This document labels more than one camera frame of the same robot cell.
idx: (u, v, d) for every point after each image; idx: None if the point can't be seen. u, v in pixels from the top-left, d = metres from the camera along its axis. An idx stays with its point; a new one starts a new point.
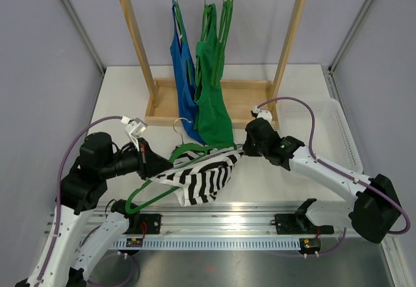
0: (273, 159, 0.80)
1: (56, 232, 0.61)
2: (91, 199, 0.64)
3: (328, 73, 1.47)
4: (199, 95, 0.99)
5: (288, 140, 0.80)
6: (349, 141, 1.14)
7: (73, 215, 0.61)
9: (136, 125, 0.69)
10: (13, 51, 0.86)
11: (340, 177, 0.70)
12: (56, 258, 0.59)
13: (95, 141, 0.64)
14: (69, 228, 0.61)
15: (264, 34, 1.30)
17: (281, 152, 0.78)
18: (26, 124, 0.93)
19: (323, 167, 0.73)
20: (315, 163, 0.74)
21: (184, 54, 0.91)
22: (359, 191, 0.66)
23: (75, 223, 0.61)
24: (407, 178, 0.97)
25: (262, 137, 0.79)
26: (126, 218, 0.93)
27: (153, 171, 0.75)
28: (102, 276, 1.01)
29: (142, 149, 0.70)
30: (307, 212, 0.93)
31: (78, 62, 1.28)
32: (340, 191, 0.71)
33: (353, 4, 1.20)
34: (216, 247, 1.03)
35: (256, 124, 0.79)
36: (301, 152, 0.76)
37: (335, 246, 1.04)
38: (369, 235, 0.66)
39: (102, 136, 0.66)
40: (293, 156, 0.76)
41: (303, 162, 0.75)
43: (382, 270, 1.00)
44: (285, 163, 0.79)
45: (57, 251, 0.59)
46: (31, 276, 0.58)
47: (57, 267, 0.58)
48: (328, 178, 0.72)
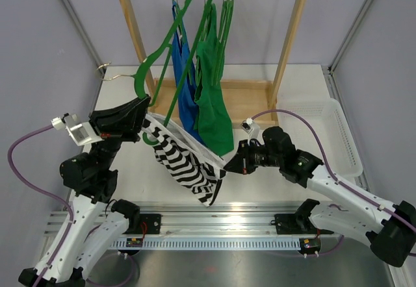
0: (290, 176, 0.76)
1: (71, 219, 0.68)
2: (107, 191, 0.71)
3: (328, 74, 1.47)
4: (199, 95, 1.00)
5: (306, 156, 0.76)
6: (350, 141, 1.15)
7: (88, 204, 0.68)
9: (73, 132, 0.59)
10: (12, 50, 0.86)
11: (364, 203, 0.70)
12: (67, 245, 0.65)
13: (71, 175, 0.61)
14: (84, 216, 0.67)
15: (264, 33, 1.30)
17: (298, 170, 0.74)
18: (27, 124, 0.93)
19: (343, 189, 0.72)
20: (337, 184, 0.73)
21: (184, 54, 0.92)
22: (384, 218, 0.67)
23: (90, 212, 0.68)
24: (407, 178, 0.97)
25: (279, 149, 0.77)
26: (127, 218, 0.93)
27: (139, 121, 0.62)
28: (103, 276, 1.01)
29: (106, 135, 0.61)
30: (311, 216, 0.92)
31: (78, 62, 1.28)
32: (364, 216, 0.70)
33: (353, 4, 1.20)
34: (216, 247, 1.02)
35: (274, 137, 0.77)
36: (322, 171, 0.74)
37: (335, 246, 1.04)
38: (387, 258, 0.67)
39: (73, 172, 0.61)
40: (313, 176, 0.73)
41: (323, 183, 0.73)
43: (382, 270, 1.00)
44: (302, 181, 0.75)
45: (69, 238, 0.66)
46: (39, 263, 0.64)
47: (65, 254, 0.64)
48: (353, 204, 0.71)
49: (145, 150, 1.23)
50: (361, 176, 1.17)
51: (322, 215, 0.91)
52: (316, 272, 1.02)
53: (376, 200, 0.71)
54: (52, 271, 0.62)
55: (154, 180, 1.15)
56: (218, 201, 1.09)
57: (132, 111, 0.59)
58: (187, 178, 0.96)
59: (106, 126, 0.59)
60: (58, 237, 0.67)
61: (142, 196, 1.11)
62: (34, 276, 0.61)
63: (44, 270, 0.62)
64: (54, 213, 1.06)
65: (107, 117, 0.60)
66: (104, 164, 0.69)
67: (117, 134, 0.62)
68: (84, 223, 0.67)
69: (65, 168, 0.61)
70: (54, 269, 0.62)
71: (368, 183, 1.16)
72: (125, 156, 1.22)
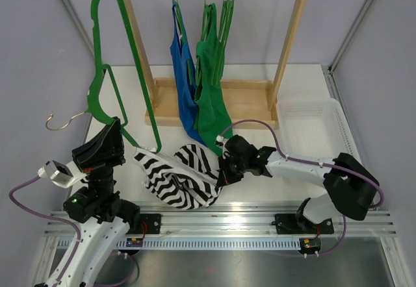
0: (254, 170, 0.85)
1: (80, 238, 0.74)
2: (112, 212, 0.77)
3: (328, 74, 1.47)
4: (199, 95, 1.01)
5: (262, 149, 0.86)
6: (350, 141, 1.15)
7: (95, 224, 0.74)
9: (56, 178, 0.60)
10: (13, 50, 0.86)
11: (308, 165, 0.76)
12: (75, 262, 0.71)
13: (74, 213, 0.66)
14: (91, 235, 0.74)
15: (264, 33, 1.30)
17: (258, 162, 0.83)
18: (28, 125, 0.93)
19: (294, 162, 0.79)
20: (286, 160, 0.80)
21: (184, 54, 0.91)
22: (325, 172, 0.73)
23: (95, 231, 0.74)
24: (407, 178, 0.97)
25: (240, 152, 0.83)
26: (126, 223, 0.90)
27: (117, 143, 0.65)
28: (103, 276, 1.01)
29: (88, 169, 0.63)
30: (303, 211, 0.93)
31: (78, 61, 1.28)
32: (311, 177, 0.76)
33: (353, 4, 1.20)
34: (216, 247, 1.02)
35: (231, 143, 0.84)
36: (274, 156, 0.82)
37: (335, 246, 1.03)
38: (351, 212, 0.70)
39: (77, 212, 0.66)
40: (268, 162, 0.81)
41: (276, 163, 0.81)
43: (382, 269, 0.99)
44: (265, 171, 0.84)
45: (77, 255, 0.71)
46: (49, 278, 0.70)
47: (74, 271, 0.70)
48: (300, 169, 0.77)
49: None
50: None
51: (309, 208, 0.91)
52: (316, 272, 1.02)
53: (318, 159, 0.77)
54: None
55: None
56: (218, 202, 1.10)
57: (105, 137, 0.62)
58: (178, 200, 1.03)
59: (86, 162, 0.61)
60: (67, 253, 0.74)
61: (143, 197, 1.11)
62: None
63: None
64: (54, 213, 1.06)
65: (84, 152, 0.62)
66: (106, 191, 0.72)
67: (101, 163, 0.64)
68: (91, 241, 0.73)
69: (68, 208, 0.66)
70: (63, 285, 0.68)
71: None
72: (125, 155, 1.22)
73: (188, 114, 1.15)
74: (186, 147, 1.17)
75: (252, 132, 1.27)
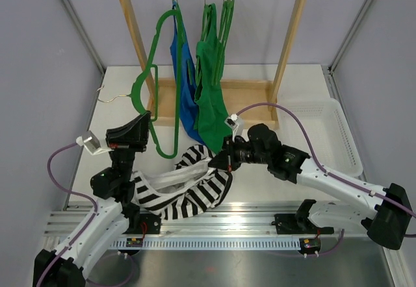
0: (279, 174, 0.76)
1: (95, 212, 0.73)
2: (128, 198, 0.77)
3: (328, 73, 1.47)
4: (199, 95, 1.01)
5: (292, 152, 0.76)
6: (350, 141, 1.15)
7: (112, 202, 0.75)
9: (86, 145, 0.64)
10: (13, 50, 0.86)
11: (355, 191, 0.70)
12: (88, 232, 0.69)
13: (99, 188, 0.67)
14: (106, 211, 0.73)
15: (264, 34, 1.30)
17: (286, 167, 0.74)
18: (27, 125, 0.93)
19: (334, 180, 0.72)
20: (326, 176, 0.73)
21: (184, 54, 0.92)
22: (377, 204, 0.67)
23: (112, 208, 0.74)
24: (407, 178, 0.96)
25: (266, 149, 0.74)
26: (126, 218, 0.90)
27: (145, 134, 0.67)
28: (102, 277, 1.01)
29: (114, 145, 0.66)
30: (310, 215, 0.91)
31: (78, 61, 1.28)
32: (357, 204, 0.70)
33: (353, 4, 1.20)
34: (216, 247, 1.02)
35: (262, 137, 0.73)
36: (309, 165, 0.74)
37: (334, 246, 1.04)
38: (387, 243, 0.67)
39: (103, 187, 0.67)
40: (301, 171, 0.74)
41: (312, 176, 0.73)
43: (382, 270, 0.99)
44: (291, 177, 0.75)
45: (91, 226, 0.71)
46: (60, 244, 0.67)
47: (86, 239, 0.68)
48: (344, 192, 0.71)
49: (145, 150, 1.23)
50: (361, 176, 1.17)
51: (320, 212, 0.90)
52: (316, 272, 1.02)
53: (366, 186, 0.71)
54: (72, 251, 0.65)
55: None
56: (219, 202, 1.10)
57: (136, 123, 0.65)
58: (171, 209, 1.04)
59: (114, 140, 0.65)
60: (81, 224, 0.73)
61: None
62: (52, 254, 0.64)
63: (64, 250, 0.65)
64: (54, 213, 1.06)
65: (117, 132, 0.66)
66: (127, 174, 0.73)
67: (125, 145, 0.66)
68: (106, 216, 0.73)
69: (95, 180, 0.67)
70: (73, 250, 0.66)
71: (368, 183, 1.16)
72: None
73: (188, 114, 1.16)
74: (194, 148, 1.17)
75: None
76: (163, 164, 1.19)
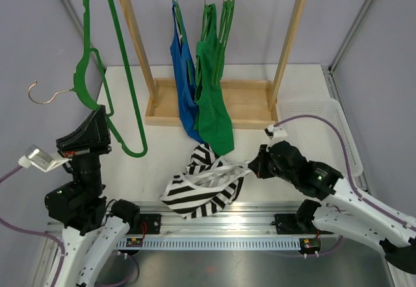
0: (308, 191, 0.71)
1: (64, 252, 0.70)
2: (96, 219, 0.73)
3: (328, 74, 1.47)
4: (199, 95, 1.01)
5: (322, 167, 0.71)
6: (350, 141, 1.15)
7: (78, 236, 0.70)
9: (34, 160, 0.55)
10: (13, 51, 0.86)
11: (390, 221, 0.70)
12: (62, 277, 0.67)
13: (56, 206, 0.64)
14: (75, 247, 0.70)
15: (264, 34, 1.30)
17: (316, 184, 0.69)
18: (27, 125, 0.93)
19: (369, 206, 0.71)
20: (361, 201, 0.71)
21: (184, 54, 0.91)
22: (410, 237, 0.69)
23: (80, 243, 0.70)
24: (407, 178, 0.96)
25: (290, 165, 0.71)
26: (126, 223, 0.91)
27: (104, 132, 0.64)
28: (102, 277, 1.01)
29: (71, 154, 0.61)
30: (314, 219, 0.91)
31: (78, 62, 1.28)
32: (388, 233, 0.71)
33: (353, 5, 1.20)
34: (216, 247, 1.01)
35: (284, 154, 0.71)
36: (344, 187, 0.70)
37: (334, 246, 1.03)
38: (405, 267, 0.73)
39: (58, 204, 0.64)
40: (335, 193, 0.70)
41: (346, 200, 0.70)
43: (381, 270, 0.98)
44: (320, 195, 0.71)
45: (64, 269, 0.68)
46: None
47: (64, 285, 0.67)
48: (379, 221, 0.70)
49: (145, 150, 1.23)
50: (360, 176, 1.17)
51: (326, 219, 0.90)
52: (316, 272, 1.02)
53: (399, 216, 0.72)
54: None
55: (152, 181, 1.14)
56: None
57: (91, 124, 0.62)
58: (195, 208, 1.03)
59: (68, 147, 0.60)
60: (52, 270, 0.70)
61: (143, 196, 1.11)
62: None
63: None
64: None
65: (69, 137, 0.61)
66: (91, 191, 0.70)
67: (85, 150, 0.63)
68: (77, 253, 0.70)
69: (51, 199, 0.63)
70: None
71: (368, 184, 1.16)
72: (124, 154, 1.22)
73: (188, 114, 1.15)
74: (200, 147, 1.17)
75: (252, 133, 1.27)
76: (164, 163, 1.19)
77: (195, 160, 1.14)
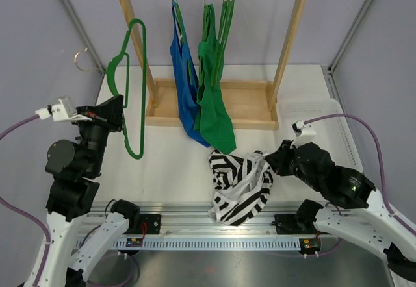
0: (337, 200, 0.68)
1: (49, 239, 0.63)
2: (83, 205, 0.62)
3: (328, 74, 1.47)
4: (201, 95, 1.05)
5: (355, 175, 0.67)
6: (350, 141, 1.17)
7: (64, 223, 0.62)
9: (62, 102, 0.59)
10: (12, 50, 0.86)
11: (415, 239, 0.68)
12: (50, 266, 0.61)
13: (60, 155, 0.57)
14: (62, 235, 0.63)
15: (264, 34, 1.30)
17: (347, 195, 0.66)
18: (26, 125, 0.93)
19: (397, 223, 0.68)
20: (390, 217, 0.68)
21: (184, 54, 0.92)
22: None
23: (67, 230, 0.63)
24: (407, 178, 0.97)
25: (319, 171, 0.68)
26: (126, 219, 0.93)
27: (117, 110, 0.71)
28: (101, 276, 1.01)
29: (92, 114, 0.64)
30: (316, 221, 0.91)
31: (78, 61, 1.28)
32: (407, 250, 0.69)
33: (353, 5, 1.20)
34: (216, 247, 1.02)
35: (314, 159, 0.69)
36: (376, 201, 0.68)
37: (334, 246, 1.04)
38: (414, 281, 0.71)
39: (64, 147, 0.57)
40: (368, 206, 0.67)
41: (377, 215, 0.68)
43: (382, 271, 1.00)
44: (350, 204, 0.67)
45: (51, 258, 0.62)
46: (26, 282, 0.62)
47: (51, 274, 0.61)
48: (402, 237, 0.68)
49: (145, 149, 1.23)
50: None
51: (329, 221, 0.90)
52: (316, 272, 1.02)
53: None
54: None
55: (152, 180, 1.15)
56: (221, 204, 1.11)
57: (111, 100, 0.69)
58: (251, 212, 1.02)
59: (92, 108, 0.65)
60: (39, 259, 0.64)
61: (143, 196, 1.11)
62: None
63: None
64: None
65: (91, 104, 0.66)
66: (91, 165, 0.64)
67: (103, 118, 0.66)
68: (63, 241, 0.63)
69: (58, 145, 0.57)
70: None
71: None
72: (124, 154, 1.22)
73: (188, 114, 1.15)
74: (212, 154, 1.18)
75: (252, 133, 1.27)
76: (163, 164, 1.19)
77: (219, 169, 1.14)
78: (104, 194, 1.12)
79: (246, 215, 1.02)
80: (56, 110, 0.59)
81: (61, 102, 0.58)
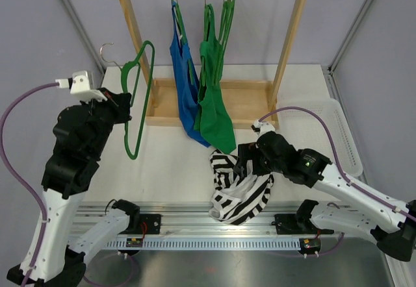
0: (297, 178, 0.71)
1: (45, 218, 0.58)
2: (81, 182, 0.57)
3: (328, 74, 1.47)
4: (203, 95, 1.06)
5: (310, 153, 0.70)
6: (349, 141, 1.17)
7: (60, 200, 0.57)
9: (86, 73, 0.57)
10: (12, 50, 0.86)
11: (378, 205, 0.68)
12: (47, 246, 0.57)
13: (71, 117, 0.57)
14: (58, 213, 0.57)
15: (264, 34, 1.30)
17: (304, 171, 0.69)
18: (27, 125, 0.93)
19: (356, 191, 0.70)
20: (348, 186, 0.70)
21: (184, 55, 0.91)
22: (400, 221, 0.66)
23: (64, 208, 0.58)
24: (407, 178, 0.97)
25: (277, 154, 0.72)
26: (127, 215, 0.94)
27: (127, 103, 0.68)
28: (102, 276, 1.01)
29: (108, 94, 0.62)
30: (312, 217, 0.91)
31: (78, 62, 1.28)
32: (376, 218, 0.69)
33: (352, 5, 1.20)
34: (216, 247, 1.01)
35: (270, 142, 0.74)
36: (333, 174, 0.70)
37: (334, 246, 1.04)
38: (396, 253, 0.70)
39: (77, 111, 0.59)
40: (324, 178, 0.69)
41: (335, 186, 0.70)
43: (381, 269, 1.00)
44: (309, 181, 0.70)
45: (48, 238, 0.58)
46: (24, 262, 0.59)
47: (49, 255, 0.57)
48: (366, 205, 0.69)
49: (145, 149, 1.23)
50: (360, 176, 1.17)
51: (322, 215, 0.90)
52: (316, 272, 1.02)
53: (389, 200, 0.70)
54: (38, 271, 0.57)
55: (153, 180, 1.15)
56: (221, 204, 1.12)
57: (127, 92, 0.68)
58: (251, 212, 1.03)
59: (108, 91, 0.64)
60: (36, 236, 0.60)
61: (143, 195, 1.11)
62: (19, 278, 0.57)
63: (28, 272, 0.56)
64: None
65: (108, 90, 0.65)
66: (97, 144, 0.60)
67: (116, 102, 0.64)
68: (60, 219, 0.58)
69: (71, 110, 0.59)
70: (39, 270, 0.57)
71: (368, 184, 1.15)
72: (124, 154, 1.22)
73: (188, 114, 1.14)
74: (215, 154, 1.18)
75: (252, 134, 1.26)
76: (163, 163, 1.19)
77: (221, 169, 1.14)
78: (105, 194, 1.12)
79: (247, 214, 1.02)
80: (78, 80, 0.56)
81: (85, 74, 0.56)
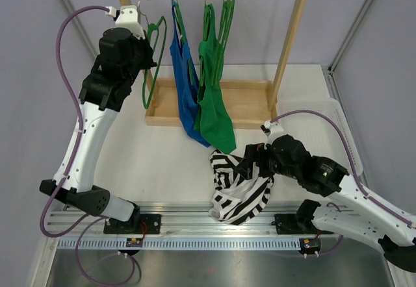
0: (312, 186, 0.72)
1: (82, 129, 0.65)
2: (116, 99, 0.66)
3: (328, 74, 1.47)
4: (201, 95, 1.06)
5: (326, 162, 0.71)
6: (349, 141, 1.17)
7: (97, 112, 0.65)
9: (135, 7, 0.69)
10: (12, 50, 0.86)
11: (394, 220, 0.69)
12: (80, 156, 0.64)
13: (115, 35, 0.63)
14: (93, 125, 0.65)
15: (264, 34, 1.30)
17: (320, 180, 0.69)
18: (26, 125, 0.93)
19: (374, 205, 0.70)
20: (366, 199, 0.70)
21: (184, 55, 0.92)
22: (415, 237, 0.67)
23: (99, 120, 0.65)
24: (408, 178, 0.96)
25: (294, 160, 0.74)
26: (132, 208, 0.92)
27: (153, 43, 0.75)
28: (101, 274, 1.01)
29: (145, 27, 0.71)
30: (314, 218, 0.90)
31: (79, 61, 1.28)
32: (391, 233, 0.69)
33: (353, 5, 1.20)
34: (216, 247, 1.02)
35: (286, 149, 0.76)
36: (350, 186, 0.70)
37: (334, 246, 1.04)
38: (403, 265, 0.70)
39: (120, 31, 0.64)
40: (340, 190, 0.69)
41: (351, 198, 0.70)
43: (381, 270, 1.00)
44: (324, 191, 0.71)
45: (82, 149, 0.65)
46: (58, 173, 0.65)
47: (81, 165, 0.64)
48: (383, 220, 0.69)
49: (145, 149, 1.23)
50: (361, 175, 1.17)
51: (325, 218, 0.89)
52: (316, 272, 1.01)
53: (404, 215, 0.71)
54: (71, 180, 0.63)
55: (153, 180, 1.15)
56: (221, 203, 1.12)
57: None
58: (251, 211, 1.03)
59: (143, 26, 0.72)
60: (70, 147, 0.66)
61: (143, 196, 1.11)
62: (53, 186, 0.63)
63: (62, 180, 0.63)
64: (54, 213, 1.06)
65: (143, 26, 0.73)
66: (129, 69, 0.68)
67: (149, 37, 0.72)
68: (95, 131, 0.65)
69: (116, 30, 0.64)
70: (72, 179, 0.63)
71: (368, 184, 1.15)
72: (124, 153, 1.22)
73: (189, 115, 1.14)
74: (215, 154, 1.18)
75: (252, 133, 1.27)
76: (163, 163, 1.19)
77: (221, 169, 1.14)
78: None
79: (247, 215, 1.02)
80: (127, 12, 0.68)
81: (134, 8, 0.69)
